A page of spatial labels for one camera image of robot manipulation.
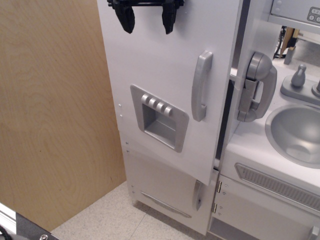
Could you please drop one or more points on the white toy fridge cabinet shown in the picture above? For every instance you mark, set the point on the white toy fridge cabinet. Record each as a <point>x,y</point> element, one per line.
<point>254,33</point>

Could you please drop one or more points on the grey freezer door handle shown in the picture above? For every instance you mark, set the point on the grey freezer door handle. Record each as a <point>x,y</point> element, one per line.
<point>196,198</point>

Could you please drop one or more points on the grey oven vent panel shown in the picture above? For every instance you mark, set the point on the grey oven vent panel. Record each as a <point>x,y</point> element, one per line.
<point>278,186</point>

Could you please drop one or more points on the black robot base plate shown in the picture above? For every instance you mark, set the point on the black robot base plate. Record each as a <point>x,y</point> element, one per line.
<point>20,228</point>

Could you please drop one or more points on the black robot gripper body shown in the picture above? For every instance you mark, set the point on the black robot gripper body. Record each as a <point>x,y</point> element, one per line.
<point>146,3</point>

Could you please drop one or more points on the grey toy sink basin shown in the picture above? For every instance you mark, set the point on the grey toy sink basin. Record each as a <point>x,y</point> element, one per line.
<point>294,132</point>

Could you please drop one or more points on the white oven door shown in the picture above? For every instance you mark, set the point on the white oven door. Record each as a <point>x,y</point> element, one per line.
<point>245,213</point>

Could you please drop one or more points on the white lower freezer door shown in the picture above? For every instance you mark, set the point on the white lower freezer door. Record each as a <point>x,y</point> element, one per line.
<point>168,190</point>

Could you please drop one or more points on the grey fridge door handle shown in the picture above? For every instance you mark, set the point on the grey fridge door handle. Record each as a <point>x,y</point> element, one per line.
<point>203,66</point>

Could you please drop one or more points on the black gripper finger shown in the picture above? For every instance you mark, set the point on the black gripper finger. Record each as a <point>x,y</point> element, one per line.
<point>126,17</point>
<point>168,17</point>

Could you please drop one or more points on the toy microwave with keypad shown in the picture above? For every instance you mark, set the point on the toy microwave with keypad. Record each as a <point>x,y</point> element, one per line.
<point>295,11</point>

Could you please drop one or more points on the grey toy telephone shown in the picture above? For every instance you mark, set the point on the grey toy telephone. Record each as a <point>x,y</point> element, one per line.
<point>259,88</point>

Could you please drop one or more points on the grey ice dispenser panel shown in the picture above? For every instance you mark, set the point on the grey ice dispenser panel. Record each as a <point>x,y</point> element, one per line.
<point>157,118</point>

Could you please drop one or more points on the white toy fridge door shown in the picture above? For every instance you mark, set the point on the white toy fridge door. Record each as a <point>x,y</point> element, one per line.
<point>164,65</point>

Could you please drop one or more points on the grey toy faucet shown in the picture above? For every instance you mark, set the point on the grey toy faucet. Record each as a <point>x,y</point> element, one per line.
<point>297,86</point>

